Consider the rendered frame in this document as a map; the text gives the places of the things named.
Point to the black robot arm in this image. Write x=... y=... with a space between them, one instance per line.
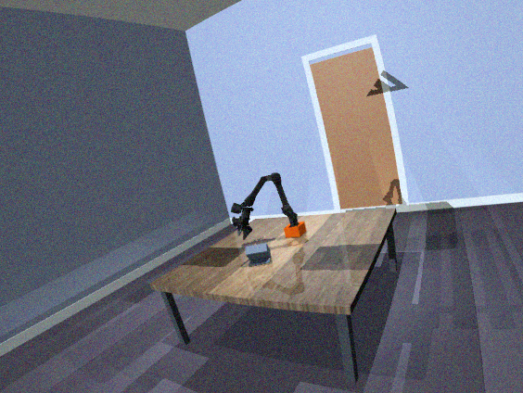
x=248 y=202

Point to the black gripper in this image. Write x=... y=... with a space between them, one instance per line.
x=243 y=225

